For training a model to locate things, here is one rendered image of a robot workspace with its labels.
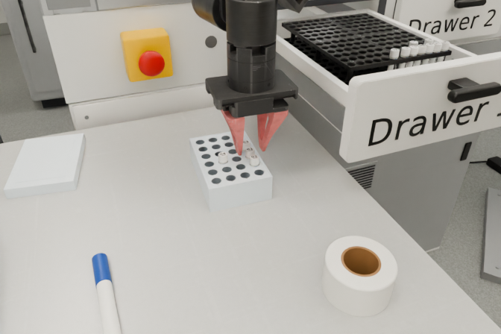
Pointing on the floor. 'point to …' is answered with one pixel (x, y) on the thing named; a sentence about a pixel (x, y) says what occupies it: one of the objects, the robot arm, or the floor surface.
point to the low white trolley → (206, 243)
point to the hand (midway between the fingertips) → (250, 146)
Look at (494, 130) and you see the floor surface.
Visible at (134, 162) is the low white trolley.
